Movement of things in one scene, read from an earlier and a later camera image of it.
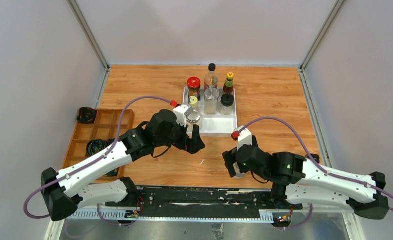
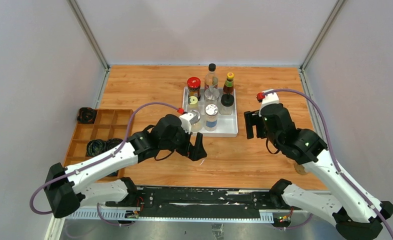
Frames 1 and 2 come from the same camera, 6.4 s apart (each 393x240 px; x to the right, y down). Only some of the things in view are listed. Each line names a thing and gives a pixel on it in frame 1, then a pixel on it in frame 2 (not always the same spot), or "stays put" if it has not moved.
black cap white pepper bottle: [227, 102] stays put
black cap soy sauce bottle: [211, 79] stays put
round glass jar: [192, 119] stays put
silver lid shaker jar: [211, 95] stays put
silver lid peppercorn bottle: [238, 175] → [211, 117]
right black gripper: [229, 156] → [252, 118]
